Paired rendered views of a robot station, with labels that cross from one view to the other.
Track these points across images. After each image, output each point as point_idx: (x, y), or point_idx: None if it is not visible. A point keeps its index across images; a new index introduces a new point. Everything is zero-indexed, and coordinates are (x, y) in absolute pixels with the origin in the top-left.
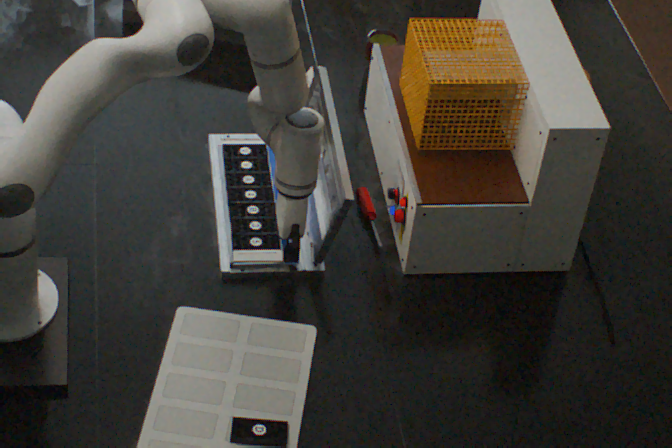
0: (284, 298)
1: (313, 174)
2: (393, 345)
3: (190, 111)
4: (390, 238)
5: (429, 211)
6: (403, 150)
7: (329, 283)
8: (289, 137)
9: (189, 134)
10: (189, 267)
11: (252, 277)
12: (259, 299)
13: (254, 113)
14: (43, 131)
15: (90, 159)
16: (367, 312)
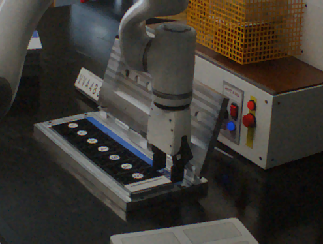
0: (190, 209)
1: (193, 80)
2: (299, 212)
3: (4, 119)
4: (231, 154)
5: (281, 99)
6: (229, 68)
7: (215, 191)
8: (174, 42)
9: (14, 131)
10: (91, 211)
11: (151, 203)
12: (170, 216)
13: (128, 37)
14: (10, 23)
15: None
16: (261, 199)
